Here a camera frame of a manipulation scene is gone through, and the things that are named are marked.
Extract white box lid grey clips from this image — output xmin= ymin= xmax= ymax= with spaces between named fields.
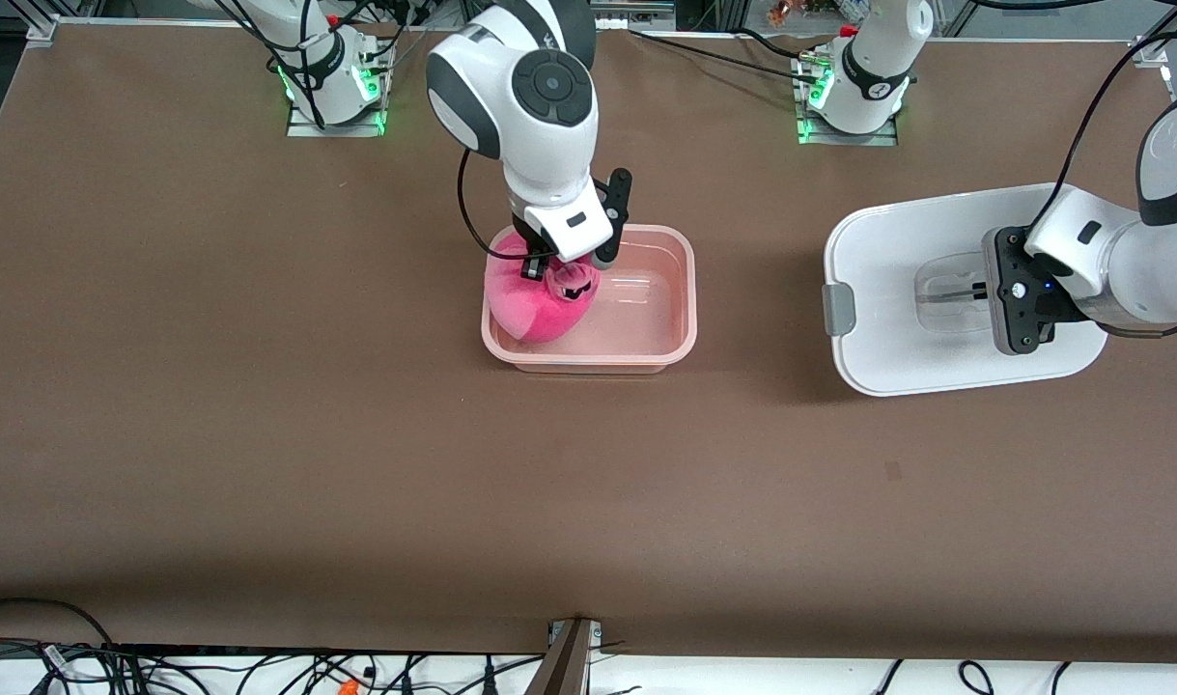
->
xmin=824 ymin=181 xmax=1112 ymax=399

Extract pink plush toy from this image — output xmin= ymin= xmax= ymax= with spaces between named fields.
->
xmin=484 ymin=235 xmax=603 ymax=346

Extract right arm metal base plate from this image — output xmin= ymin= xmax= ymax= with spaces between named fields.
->
xmin=287 ymin=97 xmax=387 ymax=138

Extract looped black cable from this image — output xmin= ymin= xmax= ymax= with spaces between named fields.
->
xmin=0 ymin=597 xmax=116 ymax=650

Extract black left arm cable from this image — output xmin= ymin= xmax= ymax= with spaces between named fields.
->
xmin=1051 ymin=29 xmax=1177 ymax=218

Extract short black cable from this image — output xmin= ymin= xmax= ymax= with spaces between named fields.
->
xmin=735 ymin=26 xmax=813 ymax=61

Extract long black cable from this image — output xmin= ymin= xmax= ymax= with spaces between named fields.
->
xmin=630 ymin=27 xmax=821 ymax=86

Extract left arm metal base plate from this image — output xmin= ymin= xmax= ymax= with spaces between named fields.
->
xmin=798 ymin=106 xmax=899 ymax=148

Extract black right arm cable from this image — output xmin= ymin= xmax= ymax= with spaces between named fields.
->
xmin=457 ymin=145 xmax=521 ymax=262

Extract white power strip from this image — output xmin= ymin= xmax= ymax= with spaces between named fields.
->
xmin=593 ymin=0 xmax=678 ymax=32

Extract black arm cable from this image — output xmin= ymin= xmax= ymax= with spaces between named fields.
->
xmin=457 ymin=145 xmax=521 ymax=262
xmin=1051 ymin=29 xmax=1177 ymax=218

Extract pink plastic storage box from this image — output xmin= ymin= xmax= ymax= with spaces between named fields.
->
xmin=480 ymin=224 xmax=698 ymax=375

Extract grey metal bracket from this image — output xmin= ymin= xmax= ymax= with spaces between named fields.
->
xmin=525 ymin=618 xmax=605 ymax=695

